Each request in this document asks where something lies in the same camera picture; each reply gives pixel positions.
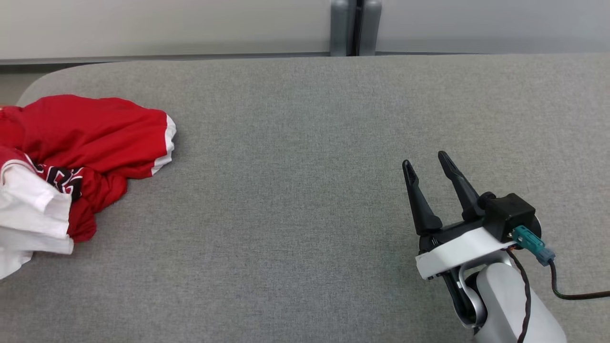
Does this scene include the black right camera cable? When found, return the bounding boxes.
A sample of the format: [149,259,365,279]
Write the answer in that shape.
[548,260,610,301]

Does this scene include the thin twisted right arm cable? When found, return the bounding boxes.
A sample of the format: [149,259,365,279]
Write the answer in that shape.
[505,248,532,343]

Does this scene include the red basketball jersey white sleeves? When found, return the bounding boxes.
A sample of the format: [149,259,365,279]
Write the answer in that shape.
[0,145,129,280]

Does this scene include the teal right camera connector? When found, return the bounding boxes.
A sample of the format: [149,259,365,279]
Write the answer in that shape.
[512,225,556,266]

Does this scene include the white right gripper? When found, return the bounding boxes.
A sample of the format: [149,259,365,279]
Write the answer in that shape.
[402,151,518,328]

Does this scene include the grey partition frame post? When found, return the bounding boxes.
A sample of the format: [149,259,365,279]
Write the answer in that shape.
[330,0,357,57]
[358,0,383,56]

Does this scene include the grey fabric sofa seat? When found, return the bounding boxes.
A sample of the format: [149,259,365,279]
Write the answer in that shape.
[0,52,610,343]

